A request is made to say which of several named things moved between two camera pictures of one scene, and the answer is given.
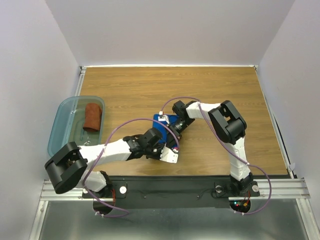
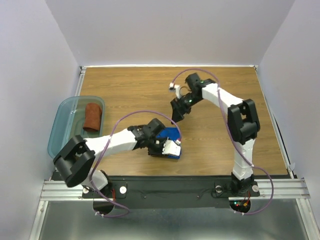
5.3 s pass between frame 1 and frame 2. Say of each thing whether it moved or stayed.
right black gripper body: moved
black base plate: stayed
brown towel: stayed
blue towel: moved
